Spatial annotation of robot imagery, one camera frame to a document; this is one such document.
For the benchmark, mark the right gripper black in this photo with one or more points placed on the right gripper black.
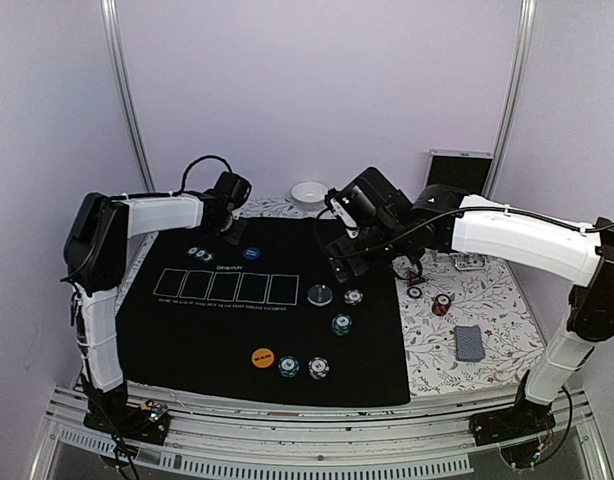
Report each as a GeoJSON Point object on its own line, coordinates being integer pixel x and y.
{"type": "Point", "coordinates": [355, 263]}

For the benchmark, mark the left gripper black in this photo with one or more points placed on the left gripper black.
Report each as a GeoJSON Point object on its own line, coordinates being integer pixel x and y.
{"type": "Point", "coordinates": [235, 237]}

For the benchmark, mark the blue small blind button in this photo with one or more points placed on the blue small blind button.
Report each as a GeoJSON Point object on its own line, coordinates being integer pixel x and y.
{"type": "Point", "coordinates": [251, 253]}

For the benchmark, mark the blue fifty chips row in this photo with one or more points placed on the blue fifty chips row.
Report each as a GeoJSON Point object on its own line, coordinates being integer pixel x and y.
{"type": "Point", "coordinates": [200, 254]}

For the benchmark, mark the clear acrylic dealer button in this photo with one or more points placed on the clear acrylic dealer button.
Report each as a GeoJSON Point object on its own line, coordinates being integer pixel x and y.
{"type": "Point", "coordinates": [319, 295]}

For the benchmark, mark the red black chip stack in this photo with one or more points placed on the red black chip stack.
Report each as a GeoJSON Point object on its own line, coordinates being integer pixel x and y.
{"type": "Point", "coordinates": [441, 305]}

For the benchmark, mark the blue peach stack front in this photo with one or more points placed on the blue peach stack front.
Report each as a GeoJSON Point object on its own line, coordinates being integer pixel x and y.
{"type": "Point", "coordinates": [318, 368]}

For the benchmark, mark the orange big blind button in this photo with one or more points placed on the orange big blind button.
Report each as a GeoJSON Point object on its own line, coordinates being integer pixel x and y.
{"type": "Point", "coordinates": [263, 358]}

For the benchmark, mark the green chip stack front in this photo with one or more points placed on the green chip stack front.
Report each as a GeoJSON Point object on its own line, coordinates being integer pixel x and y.
{"type": "Point", "coordinates": [288, 366]}

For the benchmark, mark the blue playing card deck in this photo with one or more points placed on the blue playing card deck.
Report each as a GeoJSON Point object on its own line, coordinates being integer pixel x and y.
{"type": "Point", "coordinates": [469, 344]}

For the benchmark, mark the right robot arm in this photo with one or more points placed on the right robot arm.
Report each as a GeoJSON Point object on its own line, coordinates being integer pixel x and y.
{"type": "Point", "coordinates": [381, 224]}

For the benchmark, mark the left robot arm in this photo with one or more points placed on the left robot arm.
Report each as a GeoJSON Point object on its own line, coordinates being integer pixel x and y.
{"type": "Point", "coordinates": [95, 255]}

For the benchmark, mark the black triangular card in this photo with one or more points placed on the black triangular card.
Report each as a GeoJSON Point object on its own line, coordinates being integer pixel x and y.
{"type": "Point", "coordinates": [413, 279]}

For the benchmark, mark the white ceramic bowl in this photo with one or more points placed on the white ceramic bowl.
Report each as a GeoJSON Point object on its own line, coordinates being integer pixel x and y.
{"type": "Point", "coordinates": [308, 194]}

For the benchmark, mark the black poker mat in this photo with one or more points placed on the black poker mat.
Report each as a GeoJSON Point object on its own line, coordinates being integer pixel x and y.
{"type": "Point", "coordinates": [192, 326]}

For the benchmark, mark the floral tablecloth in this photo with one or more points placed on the floral tablecloth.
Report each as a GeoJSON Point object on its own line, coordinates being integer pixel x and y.
{"type": "Point", "coordinates": [486, 298]}

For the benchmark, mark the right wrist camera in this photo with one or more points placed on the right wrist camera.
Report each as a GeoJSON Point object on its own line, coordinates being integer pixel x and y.
{"type": "Point", "coordinates": [335, 207]}

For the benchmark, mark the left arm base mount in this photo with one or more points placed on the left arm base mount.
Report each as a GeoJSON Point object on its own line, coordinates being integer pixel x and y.
{"type": "Point", "coordinates": [148, 422]}

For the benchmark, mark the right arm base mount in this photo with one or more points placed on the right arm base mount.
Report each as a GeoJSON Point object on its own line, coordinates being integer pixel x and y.
{"type": "Point", "coordinates": [521, 419]}

